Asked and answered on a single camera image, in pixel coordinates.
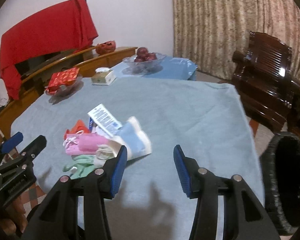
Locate patterned beige curtain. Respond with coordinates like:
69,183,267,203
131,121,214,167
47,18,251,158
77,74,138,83
173,0,300,79

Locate green rubber glove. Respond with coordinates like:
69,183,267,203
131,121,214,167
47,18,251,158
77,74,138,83
63,155,98,179

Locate black trash bin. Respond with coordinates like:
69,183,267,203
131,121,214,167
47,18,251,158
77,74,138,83
260,132,300,236

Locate dark wooden armchair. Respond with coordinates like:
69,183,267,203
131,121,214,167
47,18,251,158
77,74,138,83
231,31,300,132

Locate light blue trash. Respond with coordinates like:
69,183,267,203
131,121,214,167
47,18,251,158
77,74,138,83
116,116,152,160

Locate television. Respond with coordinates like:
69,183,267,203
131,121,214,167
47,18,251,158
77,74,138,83
14,51,63,78

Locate red apples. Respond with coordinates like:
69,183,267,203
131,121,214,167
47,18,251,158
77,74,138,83
134,47,157,63

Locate tissue box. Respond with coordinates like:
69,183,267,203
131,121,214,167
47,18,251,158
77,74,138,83
91,67,116,86

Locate white blue medicine box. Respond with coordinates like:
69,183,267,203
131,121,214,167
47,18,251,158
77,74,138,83
89,118,97,133

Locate small glass dish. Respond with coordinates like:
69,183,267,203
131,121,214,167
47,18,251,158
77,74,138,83
45,74,84,97

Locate grey table cloth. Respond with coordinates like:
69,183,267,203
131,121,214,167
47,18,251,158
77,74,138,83
11,77,264,239

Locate glass fruit bowl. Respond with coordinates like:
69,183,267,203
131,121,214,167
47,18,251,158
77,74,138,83
122,53,167,75

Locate red cloth cover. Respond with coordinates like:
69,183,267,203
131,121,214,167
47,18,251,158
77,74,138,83
0,0,98,100

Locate pink cloth trash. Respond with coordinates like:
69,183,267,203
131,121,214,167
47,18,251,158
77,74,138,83
63,130,109,155

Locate blue side table cloth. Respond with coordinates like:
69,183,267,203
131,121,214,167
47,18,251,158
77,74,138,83
111,56,197,81

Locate red snack packet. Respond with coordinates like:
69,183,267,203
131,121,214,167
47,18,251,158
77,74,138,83
46,67,79,92

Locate white toothpaste tube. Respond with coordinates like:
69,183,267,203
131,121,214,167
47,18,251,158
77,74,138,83
88,104,122,137

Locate orange red plastic bag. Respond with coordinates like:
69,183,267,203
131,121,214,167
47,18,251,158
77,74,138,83
64,120,90,140

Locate wooden tv cabinet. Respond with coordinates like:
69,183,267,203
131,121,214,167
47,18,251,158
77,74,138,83
0,46,136,142

